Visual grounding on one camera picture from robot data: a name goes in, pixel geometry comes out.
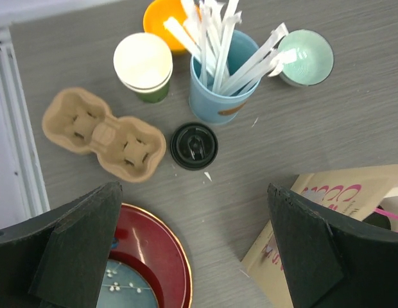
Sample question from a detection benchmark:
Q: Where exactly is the light green ceramic bowl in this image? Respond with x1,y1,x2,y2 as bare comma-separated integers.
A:
277,29,334,87

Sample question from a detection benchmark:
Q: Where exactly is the blue straw holder cup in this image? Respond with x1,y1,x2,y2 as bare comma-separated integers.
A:
189,30,259,124

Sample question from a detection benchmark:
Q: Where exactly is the cardboard cup carrier tray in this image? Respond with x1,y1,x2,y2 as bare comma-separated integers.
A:
42,87,166,183

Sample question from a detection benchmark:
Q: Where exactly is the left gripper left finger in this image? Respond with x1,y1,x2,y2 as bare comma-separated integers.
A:
0,182,123,307

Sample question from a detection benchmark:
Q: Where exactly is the stack of paper cups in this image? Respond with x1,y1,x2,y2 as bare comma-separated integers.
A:
113,32,173,103

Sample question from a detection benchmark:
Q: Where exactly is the stack of black lids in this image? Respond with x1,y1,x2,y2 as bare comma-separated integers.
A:
169,122,218,171

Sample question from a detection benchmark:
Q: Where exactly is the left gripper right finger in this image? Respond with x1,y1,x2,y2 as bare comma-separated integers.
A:
267,184,398,307

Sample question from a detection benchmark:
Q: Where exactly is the grey blue plate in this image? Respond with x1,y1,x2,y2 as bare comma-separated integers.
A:
96,259,159,308

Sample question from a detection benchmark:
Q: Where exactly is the pink paper gift bag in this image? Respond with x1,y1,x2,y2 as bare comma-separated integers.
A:
243,164,398,307

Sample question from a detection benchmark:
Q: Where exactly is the aluminium frame rail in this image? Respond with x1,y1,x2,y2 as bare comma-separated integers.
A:
0,26,50,219

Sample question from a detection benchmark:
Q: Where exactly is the red round tray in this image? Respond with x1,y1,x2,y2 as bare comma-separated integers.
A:
108,203,193,307

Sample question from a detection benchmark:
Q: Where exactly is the orange bowl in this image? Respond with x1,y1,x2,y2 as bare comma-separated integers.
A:
143,0,197,54

